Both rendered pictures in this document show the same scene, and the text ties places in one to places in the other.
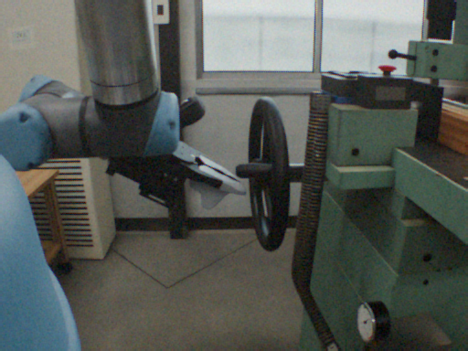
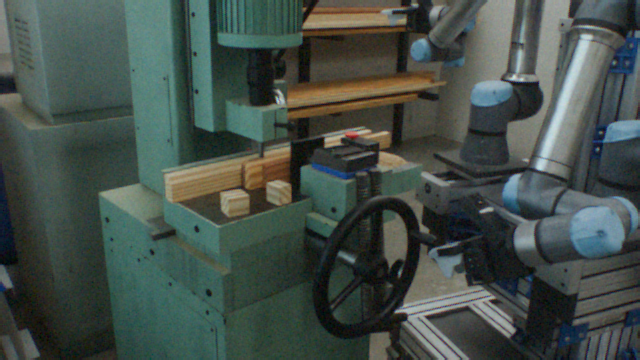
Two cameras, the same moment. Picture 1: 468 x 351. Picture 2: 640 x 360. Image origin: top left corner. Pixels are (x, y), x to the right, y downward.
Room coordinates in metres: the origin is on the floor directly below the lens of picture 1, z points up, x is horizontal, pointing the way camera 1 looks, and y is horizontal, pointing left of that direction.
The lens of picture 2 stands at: (1.35, 0.68, 1.33)
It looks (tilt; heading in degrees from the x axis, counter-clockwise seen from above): 20 degrees down; 233
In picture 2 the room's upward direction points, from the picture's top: 1 degrees clockwise
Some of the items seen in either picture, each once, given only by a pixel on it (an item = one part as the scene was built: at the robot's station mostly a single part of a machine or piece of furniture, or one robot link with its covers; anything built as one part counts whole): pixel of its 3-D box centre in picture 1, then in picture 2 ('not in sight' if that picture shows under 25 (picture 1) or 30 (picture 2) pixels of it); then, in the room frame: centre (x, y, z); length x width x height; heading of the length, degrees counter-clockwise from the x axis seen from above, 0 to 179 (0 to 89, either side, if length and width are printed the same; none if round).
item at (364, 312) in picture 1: (374, 324); (400, 274); (0.43, -0.21, 0.65); 0.06 x 0.04 x 0.08; 7
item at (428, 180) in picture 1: (399, 152); (318, 196); (0.63, -0.29, 0.87); 0.61 x 0.30 x 0.06; 7
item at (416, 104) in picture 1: (409, 108); (316, 161); (0.63, -0.30, 0.95); 0.09 x 0.07 x 0.09; 7
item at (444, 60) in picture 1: (444, 64); (256, 121); (0.72, -0.41, 1.03); 0.14 x 0.07 x 0.09; 97
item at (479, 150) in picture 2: not in sight; (485, 142); (-0.08, -0.39, 0.87); 0.15 x 0.15 x 0.10
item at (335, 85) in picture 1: (363, 85); (350, 154); (0.61, -0.21, 0.99); 0.13 x 0.11 x 0.06; 7
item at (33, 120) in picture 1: (46, 129); (596, 219); (0.43, 0.23, 0.96); 0.11 x 0.11 x 0.08; 4
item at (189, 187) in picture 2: not in sight; (295, 161); (0.62, -0.40, 0.92); 0.66 x 0.02 x 0.04; 7
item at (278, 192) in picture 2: not in sight; (278, 192); (0.76, -0.25, 0.92); 0.04 x 0.03 x 0.04; 98
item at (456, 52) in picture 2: not in sight; (451, 49); (-0.19, -0.66, 1.12); 0.11 x 0.08 x 0.11; 2
